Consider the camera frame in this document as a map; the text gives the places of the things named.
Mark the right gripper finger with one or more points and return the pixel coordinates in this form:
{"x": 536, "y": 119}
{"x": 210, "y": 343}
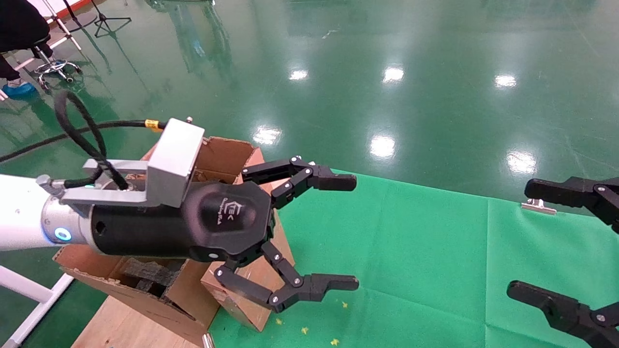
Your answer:
{"x": 566, "y": 311}
{"x": 561, "y": 192}

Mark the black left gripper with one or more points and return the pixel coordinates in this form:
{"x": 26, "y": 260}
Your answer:
{"x": 217, "y": 222}

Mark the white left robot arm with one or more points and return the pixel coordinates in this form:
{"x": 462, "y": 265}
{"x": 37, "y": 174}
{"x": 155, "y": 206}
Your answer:
{"x": 19, "y": 212}

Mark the large open cardboard carton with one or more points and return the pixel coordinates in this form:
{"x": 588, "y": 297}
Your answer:
{"x": 87, "y": 268}

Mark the silver binder clip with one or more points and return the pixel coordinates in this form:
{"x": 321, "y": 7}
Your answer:
{"x": 208, "y": 341}
{"x": 539, "y": 208}

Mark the green table cloth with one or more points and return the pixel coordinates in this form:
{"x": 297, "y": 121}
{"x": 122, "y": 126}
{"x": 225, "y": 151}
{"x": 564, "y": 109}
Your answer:
{"x": 411, "y": 266}

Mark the black foam insert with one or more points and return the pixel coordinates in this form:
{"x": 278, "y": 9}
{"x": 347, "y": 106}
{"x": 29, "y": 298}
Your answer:
{"x": 150, "y": 273}

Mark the black tripod stand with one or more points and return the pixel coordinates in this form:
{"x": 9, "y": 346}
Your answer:
{"x": 103, "y": 19}

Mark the black stool with chrome base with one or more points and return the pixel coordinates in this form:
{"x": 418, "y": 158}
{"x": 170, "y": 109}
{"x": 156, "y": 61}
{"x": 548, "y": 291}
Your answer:
{"x": 55, "y": 67}

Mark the silver stand legs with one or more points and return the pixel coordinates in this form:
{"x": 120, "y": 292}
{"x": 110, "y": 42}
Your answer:
{"x": 67, "y": 31}

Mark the person in black clothes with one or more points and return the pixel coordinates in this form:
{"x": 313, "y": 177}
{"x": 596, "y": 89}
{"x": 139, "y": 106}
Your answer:
{"x": 19, "y": 24}

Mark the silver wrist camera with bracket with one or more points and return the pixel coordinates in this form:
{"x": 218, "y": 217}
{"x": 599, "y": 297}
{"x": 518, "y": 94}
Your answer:
{"x": 174, "y": 154}

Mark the white metal frame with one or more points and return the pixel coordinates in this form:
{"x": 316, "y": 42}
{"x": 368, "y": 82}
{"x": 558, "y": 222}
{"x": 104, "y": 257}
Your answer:
{"x": 29, "y": 290}

